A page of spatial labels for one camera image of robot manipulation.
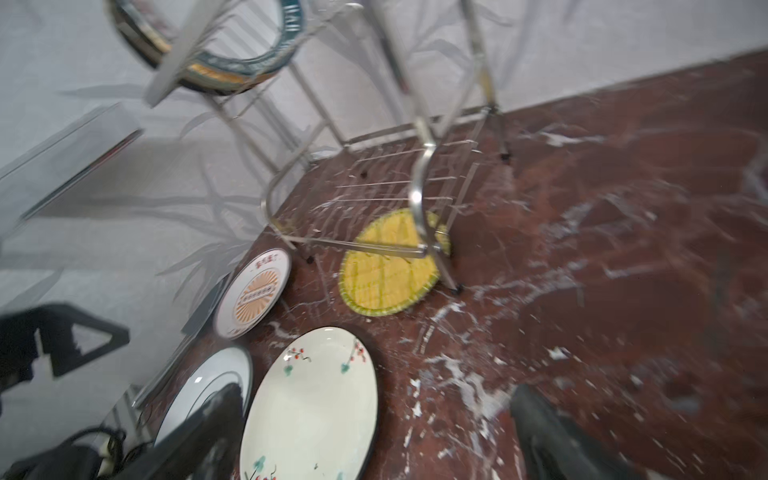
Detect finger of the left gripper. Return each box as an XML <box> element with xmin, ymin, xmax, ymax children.
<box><xmin>1</xmin><ymin>303</ymin><xmax>130</xmax><ymax>390</ymax></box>

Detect green rim white plate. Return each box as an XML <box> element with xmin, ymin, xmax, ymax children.
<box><xmin>106</xmin><ymin>1</ymin><xmax>307</xmax><ymax>96</ymax></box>

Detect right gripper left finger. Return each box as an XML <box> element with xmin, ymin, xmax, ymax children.
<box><xmin>117</xmin><ymin>383</ymin><xmax>244</xmax><ymax>479</ymax></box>

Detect steel dish rack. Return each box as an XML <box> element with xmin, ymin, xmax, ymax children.
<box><xmin>145</xmin><ymin>1</ymin><xmax>510</xmax><ymax>293</ymax></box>

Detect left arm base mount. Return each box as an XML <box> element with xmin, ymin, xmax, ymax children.
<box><xmin>1</xmin><ymin>426</ymin><xmax>127</xmax><ymax>479</ymax></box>

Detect white plate black emblem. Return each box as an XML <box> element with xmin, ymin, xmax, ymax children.
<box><xmin>154</xmin><ymin>347</ymin><xmax>253</xmax><ymax>445</ymax></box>

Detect yellow green woven plate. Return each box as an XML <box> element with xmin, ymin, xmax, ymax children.
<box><xmin>339</xmin><ymin>208</ymin><xmax>440</xmax><ymax>317</ymax></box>

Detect left orange sunburst plate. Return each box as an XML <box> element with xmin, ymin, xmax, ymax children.
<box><xmin>213</xmin><ymin>248</ymin><xmax>291</xmax><ymax>340</ymax></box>

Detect cream floral plate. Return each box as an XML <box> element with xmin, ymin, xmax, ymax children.
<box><xmin>239</xmin><ymin>326</ymin><xmax>379</xmax><ymax>479</ymax></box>

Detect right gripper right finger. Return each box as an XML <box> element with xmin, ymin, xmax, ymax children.
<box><xmin>509</xmin><ymin>385</ymin><xmax>646</xmax><ymax>479</ymax></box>

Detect clear plastic wall shelf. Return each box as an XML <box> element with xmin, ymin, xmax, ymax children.
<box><xmin>1</xmin><ymin>104</ymin><xmax>143</xmax><ymax>237</ymax></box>

